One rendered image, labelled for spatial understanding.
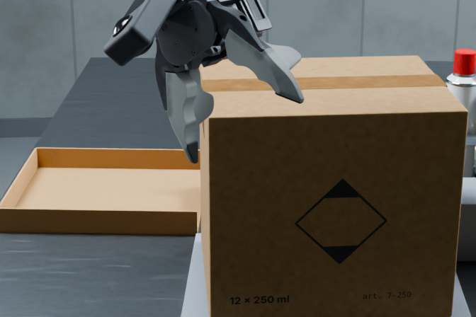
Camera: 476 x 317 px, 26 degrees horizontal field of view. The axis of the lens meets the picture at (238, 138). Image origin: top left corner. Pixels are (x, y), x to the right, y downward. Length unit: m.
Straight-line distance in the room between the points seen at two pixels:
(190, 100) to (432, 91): 0.38
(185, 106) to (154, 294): 0.45
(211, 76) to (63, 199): 0.46
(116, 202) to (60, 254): 0.19
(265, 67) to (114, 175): 0.88
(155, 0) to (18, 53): 3.45
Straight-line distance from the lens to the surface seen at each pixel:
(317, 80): 1.30
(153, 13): 0.92
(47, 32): 4.33
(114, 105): 2.14
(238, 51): 0.93
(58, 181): 1.76
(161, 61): 1.00
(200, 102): 1.02
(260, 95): 1.24
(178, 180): 1.74
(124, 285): 1.42
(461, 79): 1.59
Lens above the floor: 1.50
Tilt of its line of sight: 20 degrees down
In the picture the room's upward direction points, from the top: straight up
